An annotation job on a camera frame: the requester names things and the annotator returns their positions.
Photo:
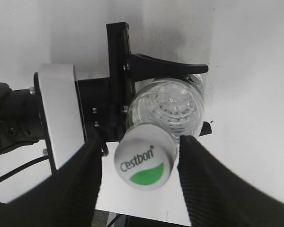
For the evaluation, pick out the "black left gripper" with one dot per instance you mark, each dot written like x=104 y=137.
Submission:
x=104 y=101

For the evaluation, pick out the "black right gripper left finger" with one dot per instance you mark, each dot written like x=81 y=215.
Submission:
x=65 y=199

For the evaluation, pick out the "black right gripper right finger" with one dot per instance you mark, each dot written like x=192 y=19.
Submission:
x=216 y=197

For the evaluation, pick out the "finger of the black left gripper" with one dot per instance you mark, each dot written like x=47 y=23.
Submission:
x=206 y=129

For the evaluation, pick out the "clear Cestbon water bottle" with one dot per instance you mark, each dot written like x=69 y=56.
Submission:
x=175 y=104

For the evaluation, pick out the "white green bottle cap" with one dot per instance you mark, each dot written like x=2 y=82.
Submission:
x=145 y=157

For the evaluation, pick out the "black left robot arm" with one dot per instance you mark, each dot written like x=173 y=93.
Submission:
x=21 y=120

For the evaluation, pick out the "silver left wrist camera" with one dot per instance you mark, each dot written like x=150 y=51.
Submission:
x=57 y=86

